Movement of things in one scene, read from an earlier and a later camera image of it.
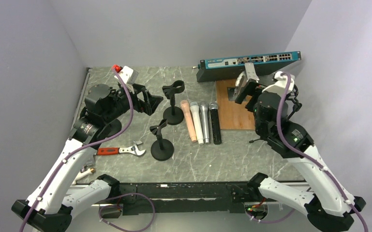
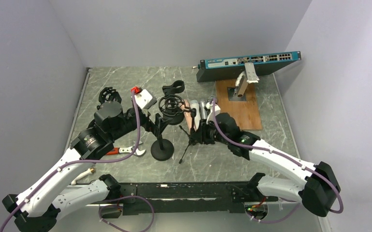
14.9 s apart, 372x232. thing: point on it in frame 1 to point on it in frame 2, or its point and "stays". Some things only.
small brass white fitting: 91,170 stays
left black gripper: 151,101 to 156,128
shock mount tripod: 290,105 to 172,105
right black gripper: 253,88 to 201,135
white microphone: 196,114 stays
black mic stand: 161,149 stays
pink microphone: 184,104 stays
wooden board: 233,115 stays
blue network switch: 223,69 stays
